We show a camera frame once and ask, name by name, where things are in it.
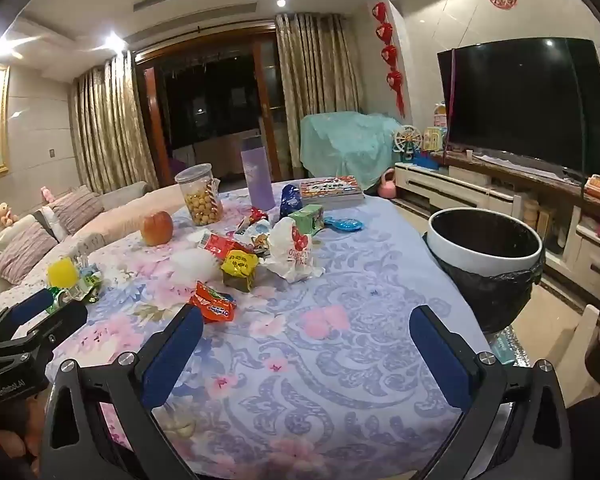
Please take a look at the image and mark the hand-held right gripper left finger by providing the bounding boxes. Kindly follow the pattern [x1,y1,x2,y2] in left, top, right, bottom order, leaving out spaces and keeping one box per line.
[40,303,206,480]

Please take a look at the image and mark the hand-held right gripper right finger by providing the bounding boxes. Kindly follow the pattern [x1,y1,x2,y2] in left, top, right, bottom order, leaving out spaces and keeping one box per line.
[409,304,573,480]

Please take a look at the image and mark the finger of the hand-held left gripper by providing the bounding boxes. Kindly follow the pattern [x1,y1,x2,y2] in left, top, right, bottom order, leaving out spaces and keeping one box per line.
[0,287,56,348]
[10,300,88,356]

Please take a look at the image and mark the yellow wrapper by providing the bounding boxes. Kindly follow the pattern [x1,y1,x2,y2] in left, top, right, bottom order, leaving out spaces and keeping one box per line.
[46,257,79,288]

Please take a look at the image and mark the orange red snack packet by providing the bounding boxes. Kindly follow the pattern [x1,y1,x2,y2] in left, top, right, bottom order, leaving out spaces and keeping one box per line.
[189,281,237,323]

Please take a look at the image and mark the white tissue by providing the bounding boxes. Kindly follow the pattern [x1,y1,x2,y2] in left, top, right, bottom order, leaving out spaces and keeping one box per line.
[170,249,221,283]

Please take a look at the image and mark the white trash bin black liner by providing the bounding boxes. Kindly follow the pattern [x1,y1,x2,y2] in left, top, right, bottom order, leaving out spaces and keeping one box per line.
[422,206,547,335]

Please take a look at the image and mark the yellow snack packet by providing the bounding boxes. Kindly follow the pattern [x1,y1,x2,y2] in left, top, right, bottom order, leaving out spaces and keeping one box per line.
[220,249,259,292]

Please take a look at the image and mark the red and white packet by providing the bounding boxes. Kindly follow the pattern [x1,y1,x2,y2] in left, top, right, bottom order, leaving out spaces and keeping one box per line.
[196,230,253,266]

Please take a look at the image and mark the white printed clay bag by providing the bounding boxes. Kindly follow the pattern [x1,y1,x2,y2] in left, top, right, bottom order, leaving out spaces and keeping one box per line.
[235,224,273,261]

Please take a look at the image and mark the white plastic bag red print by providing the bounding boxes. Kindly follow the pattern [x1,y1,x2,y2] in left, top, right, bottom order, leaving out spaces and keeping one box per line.
[267,217,326,282]

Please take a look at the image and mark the green carton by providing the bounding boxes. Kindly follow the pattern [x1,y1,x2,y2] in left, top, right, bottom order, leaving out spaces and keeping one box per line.
[287,206,326,237]

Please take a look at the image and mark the blue snack packet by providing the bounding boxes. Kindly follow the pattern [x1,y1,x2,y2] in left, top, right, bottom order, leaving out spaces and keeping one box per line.
[279,184,303,220]

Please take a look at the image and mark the person's left hand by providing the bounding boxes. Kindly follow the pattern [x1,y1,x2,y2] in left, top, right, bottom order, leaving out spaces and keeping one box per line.
[7,395,46,466]

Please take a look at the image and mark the pink striped pillow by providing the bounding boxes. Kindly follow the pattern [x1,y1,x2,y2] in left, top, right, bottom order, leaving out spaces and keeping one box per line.
[47,187,106,236]
[0,235,58,286]

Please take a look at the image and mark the teal flat box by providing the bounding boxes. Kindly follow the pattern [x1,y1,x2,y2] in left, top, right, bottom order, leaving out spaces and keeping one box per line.
[490,332,528,363]

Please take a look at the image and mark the floral tablecloth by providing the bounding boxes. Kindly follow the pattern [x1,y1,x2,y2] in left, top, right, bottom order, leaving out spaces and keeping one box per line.
[0,180,486,480]

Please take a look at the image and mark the light sofa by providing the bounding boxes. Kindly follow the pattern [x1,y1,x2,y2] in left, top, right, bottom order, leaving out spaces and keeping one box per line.
[0,180,181,321]

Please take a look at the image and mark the red apple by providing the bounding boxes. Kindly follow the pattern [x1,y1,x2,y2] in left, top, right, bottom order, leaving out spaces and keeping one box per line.
[140,210,175,247]

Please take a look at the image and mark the clear jar of snack balls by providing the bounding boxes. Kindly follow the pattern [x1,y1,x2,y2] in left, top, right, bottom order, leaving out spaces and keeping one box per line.
[174,163,226,227]

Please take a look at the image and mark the cream stacked containers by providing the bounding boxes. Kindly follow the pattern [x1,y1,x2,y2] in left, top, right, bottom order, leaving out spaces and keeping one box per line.
[522,199,541,231]

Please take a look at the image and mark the white television cabinet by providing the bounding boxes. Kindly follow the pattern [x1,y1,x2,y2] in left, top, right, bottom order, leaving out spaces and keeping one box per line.
[394,152,600,286]

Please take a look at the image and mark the pink kettlebell toy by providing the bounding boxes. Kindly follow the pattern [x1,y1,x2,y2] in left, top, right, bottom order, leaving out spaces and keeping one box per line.
[377,169,397,200]

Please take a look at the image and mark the purple drink bottle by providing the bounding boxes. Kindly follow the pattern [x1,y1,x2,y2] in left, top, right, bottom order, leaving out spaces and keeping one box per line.
[240,135,277,211]

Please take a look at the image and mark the beige patterned curtain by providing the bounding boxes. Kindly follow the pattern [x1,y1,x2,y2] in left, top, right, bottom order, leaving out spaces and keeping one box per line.
[275,12,366,181]
[70,52,159,193]

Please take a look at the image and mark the colourful book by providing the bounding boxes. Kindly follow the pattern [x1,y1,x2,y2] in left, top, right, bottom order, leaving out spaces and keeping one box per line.
[298,175,366,209]

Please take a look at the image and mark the yellow green toy house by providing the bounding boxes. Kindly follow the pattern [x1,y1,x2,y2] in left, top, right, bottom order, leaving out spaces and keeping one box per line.
[422,126,448,153]

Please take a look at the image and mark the ferris wheel toy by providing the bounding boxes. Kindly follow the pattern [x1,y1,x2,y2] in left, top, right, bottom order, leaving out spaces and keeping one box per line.
[392,125,425,163]

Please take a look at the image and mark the teal furniture cover cloth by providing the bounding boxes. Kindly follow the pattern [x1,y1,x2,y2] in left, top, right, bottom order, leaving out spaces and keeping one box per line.
[299,111,406,193]

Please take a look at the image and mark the wooden sliding glass door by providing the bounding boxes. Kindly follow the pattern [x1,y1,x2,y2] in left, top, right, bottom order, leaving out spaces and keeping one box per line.
[135,30,288,181]

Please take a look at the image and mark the black television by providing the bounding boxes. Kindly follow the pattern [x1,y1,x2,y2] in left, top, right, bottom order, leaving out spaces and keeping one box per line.
[437,37,600,181]

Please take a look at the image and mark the wide ceiling air vent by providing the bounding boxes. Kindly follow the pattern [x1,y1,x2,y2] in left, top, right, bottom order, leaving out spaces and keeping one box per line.
[132,1,258,28]

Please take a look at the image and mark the red hanging knot string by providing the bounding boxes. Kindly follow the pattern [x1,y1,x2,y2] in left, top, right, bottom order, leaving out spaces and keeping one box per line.
[371,2,407,118]

